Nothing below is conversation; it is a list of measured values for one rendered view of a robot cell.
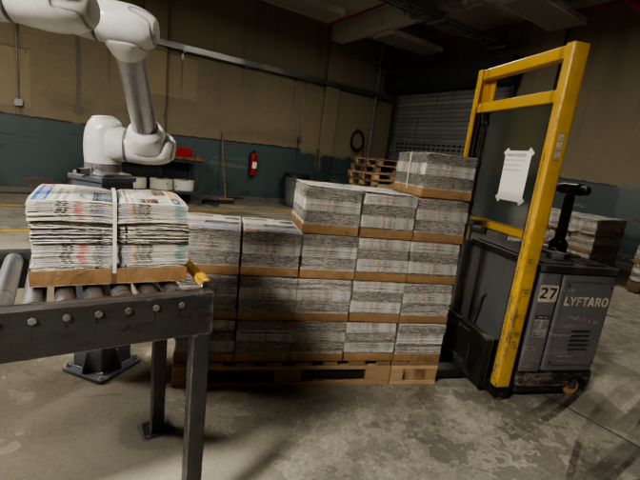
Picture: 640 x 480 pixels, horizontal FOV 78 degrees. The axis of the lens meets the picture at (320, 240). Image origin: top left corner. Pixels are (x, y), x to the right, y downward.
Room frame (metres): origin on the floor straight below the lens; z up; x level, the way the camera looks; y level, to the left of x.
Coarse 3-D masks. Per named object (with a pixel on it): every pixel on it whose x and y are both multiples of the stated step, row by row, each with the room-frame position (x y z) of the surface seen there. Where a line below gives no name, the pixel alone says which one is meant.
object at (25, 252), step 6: (0, 252) 1.16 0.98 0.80; (6, 252) 1.17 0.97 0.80; (12, 252) 1.18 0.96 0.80; (18, 252) 1.19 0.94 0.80; (24, 252) 1.19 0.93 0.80; (30, 252) 1.20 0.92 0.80; (0, 258) 1.16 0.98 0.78; (24, 258) 1.19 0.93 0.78; (0, 264) 1.16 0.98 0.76; (24, 264) 1.19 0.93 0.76; (24, 270) 1.19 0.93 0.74; (24, 276) 1.19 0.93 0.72; (24, 282) 1.19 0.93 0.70; (18, 288) 1.18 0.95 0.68
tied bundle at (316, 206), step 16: (304, 192) 1.94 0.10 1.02; (320, 192) 1.89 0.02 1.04; (336, 192) 1.91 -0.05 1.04; (352, 192) 1.93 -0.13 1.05; (304, 208) 1.89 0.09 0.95; (320, 208) 1.90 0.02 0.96; (336, 208) 1.92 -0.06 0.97; (352, 208) 1.94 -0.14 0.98; (320, 224) 1.90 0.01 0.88; (336, 224) 1.91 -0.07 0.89; (352, 224) 1.94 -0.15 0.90
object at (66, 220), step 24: (48, 192) 1.02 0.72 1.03; (72, 192) 1.06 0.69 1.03; (96, 192) 1.13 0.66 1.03; (48, 216) 0.94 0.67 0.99; (72, 216) 0.95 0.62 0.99; (96, 216) 0.98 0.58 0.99; (48, 240) 0.93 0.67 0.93; (72, 240) 0.96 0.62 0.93; (96, 240) 0.98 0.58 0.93; (48, 264) 0.93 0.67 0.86; (72, 264) 0.96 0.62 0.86; (96, 264) 0.98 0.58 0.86
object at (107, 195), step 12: (108, 192) 1.16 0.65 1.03; (120, 192) 1.18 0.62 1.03; (108, 204) 0.99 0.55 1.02; (120, 204) 1.01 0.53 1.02; (108, 216) 0.99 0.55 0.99; (120, 216) 1.01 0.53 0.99; (108, 228) 1.00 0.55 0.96; (120, 228) 1.01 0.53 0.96; (108, 240) 1.00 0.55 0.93; (120, 240) 1.01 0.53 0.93; (108, 252) 1.00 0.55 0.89; (120, 252) 1.01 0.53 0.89; (108, 264) 1.00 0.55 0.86; (120, 264) 1.02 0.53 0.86
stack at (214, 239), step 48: (192, 240) 1.76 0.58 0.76; (240, 240) 1.99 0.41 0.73; (288, 240) 1.86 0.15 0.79; (336, 240) 1.92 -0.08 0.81; (384, 240) 1.98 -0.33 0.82; (192, 288) 1.76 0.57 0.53; (240, 288) 1.81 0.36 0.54; (288, 288) 1.86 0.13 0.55; (336, 288) 1.92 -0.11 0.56; (384, 288) 1.98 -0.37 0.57; (240, 336) 1.82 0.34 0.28; (288, 336) 1.88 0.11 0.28; (336, 336) 1.93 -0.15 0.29; (384, 336) 1.99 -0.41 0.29; (240, 384) 1.82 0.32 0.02; (288, 384) 1.88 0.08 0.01; (336, 384) 1.94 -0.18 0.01; (384, 384) 2.00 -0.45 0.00
